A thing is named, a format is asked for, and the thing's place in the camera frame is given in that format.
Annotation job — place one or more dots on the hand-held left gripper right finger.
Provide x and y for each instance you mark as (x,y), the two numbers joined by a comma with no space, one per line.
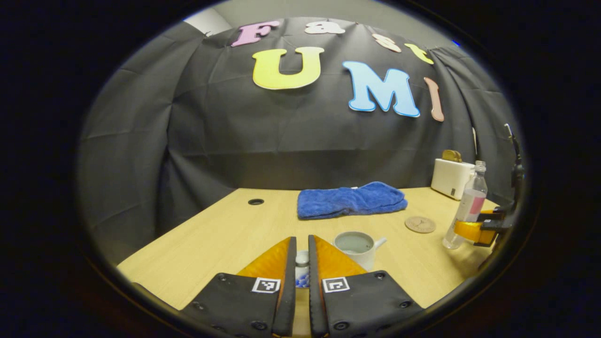
(315,300)

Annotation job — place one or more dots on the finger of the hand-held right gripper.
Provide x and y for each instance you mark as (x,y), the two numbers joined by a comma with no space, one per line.
(502,214)
(469,231)

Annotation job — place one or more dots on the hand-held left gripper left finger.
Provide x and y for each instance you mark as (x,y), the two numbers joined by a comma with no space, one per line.
(288,300)

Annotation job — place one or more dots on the clear plastic water bottle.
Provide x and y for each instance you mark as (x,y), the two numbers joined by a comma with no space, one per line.
(469,197)

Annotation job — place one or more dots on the round wooden coaster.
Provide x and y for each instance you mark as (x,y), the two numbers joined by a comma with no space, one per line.
(420,224)

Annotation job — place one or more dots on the white ceramic teacup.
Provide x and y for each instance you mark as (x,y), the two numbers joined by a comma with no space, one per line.
(359,253)

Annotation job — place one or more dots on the white toaster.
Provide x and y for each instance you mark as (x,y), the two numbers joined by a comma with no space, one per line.
(448,178)

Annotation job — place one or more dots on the brown bread slice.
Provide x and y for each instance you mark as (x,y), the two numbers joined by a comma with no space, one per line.
(458,157)
(448,156)

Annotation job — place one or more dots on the blue towel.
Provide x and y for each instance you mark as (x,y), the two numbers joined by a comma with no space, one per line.
(350,201)

